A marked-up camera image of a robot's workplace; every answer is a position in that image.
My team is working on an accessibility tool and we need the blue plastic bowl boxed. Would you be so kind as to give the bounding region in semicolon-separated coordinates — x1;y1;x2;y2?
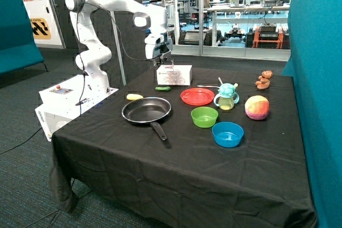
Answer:
212;122;244;148

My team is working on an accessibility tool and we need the black frying pan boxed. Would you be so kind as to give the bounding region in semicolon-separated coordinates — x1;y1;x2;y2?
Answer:
121;97;172;141

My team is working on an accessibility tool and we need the teal yellow sippy cup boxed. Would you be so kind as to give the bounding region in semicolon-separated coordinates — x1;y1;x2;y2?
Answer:
213;83;239;111

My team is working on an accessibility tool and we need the red plastic plate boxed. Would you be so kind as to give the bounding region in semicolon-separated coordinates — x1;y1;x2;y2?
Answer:
180;88;215;106

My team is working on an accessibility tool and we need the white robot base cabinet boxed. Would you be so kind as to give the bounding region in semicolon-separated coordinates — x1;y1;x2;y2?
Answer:
35;75;117;141

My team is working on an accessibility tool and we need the brown teddy bear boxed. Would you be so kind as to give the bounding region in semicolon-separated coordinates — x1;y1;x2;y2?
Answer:
255;70;273;90

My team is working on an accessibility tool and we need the teal sofa bench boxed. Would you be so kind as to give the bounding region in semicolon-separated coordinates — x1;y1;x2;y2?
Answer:
1;0;44;75

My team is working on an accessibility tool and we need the black tablecloth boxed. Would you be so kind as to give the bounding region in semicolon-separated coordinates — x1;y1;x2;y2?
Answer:
49;68;318;227

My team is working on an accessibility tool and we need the teal partition panel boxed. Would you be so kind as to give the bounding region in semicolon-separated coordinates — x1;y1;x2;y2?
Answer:
283;0;341;227

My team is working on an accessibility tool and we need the white plastic spoon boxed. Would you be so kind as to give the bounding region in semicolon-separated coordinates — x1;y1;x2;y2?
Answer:
197;85;220;88

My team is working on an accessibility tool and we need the white cardboard box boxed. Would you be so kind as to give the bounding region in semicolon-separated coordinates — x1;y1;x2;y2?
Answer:
156;65;192;86

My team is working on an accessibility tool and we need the green toy cucumber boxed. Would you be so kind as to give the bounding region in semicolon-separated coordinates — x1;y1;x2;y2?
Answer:
155;87;171;91

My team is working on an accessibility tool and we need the orange black wheeled robot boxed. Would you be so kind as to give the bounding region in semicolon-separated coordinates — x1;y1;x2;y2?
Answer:
252;23;284;49

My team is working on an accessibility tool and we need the green plastic bowl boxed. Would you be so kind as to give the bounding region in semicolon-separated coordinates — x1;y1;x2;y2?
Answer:
191;107;219;128

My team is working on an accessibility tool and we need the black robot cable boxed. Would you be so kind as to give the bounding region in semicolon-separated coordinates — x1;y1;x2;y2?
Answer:
72;0;158;106

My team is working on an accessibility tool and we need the yellow black warning sign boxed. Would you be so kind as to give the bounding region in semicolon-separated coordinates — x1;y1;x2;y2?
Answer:
30;18;51;40

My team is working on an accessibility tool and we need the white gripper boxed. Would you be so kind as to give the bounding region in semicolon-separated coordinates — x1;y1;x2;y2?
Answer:
144;33;173;67

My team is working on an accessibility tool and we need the multicolour soft ball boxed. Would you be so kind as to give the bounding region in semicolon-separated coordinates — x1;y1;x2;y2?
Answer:
244;95;270;120

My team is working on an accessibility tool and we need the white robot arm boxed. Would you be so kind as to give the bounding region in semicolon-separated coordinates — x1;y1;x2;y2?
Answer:
65;0;173;93

